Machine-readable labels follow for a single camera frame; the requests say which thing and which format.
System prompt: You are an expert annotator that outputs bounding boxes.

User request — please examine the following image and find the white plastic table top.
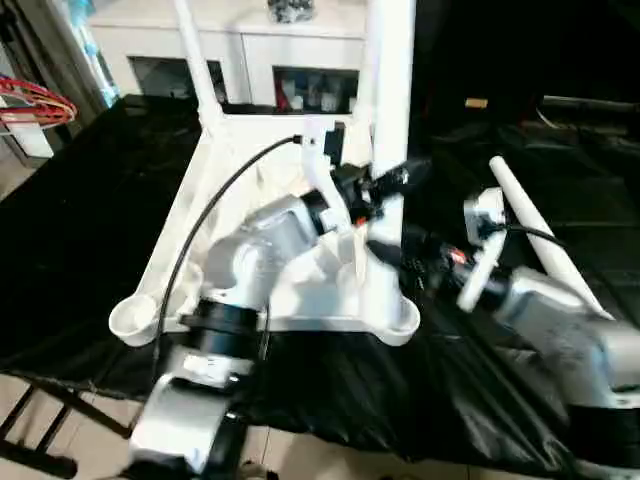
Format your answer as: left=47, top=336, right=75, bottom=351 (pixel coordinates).
left=108, top=108, right=422, bottom=349

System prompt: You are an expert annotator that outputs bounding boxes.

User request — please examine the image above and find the black plastic mat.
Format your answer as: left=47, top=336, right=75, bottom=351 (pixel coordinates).
left=0, top=92, right=640, bottom=476

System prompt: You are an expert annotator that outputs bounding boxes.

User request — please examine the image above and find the black metal stand frame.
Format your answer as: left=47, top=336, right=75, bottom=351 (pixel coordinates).
left=0, top=376, right=133, bottom=480

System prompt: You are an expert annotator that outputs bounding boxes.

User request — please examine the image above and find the grey crumpled bundle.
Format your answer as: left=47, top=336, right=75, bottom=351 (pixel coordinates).
left=267, top=0, right=317, bottom=25

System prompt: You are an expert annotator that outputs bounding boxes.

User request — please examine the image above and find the red wire hanger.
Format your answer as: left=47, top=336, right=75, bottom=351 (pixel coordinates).
left=0, top=76, right=79, bottom=131

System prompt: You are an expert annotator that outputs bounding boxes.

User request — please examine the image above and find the white plastic table leg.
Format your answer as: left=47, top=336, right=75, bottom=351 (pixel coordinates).
left=358, top=0, right=418, bottom=313
left=354, top=0, right=377, bottom=129
left=174, top=0, right=227, bottom=129
left=487, top=155, right=613, bottom=321

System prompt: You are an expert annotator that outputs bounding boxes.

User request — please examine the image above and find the black metal bar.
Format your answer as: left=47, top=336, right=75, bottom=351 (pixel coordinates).
left=540, top=94, right=640, bottom=127

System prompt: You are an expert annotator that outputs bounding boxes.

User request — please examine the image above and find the white cabinet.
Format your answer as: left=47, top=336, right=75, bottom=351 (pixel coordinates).
left=88, top=0, right=373, bottom=113

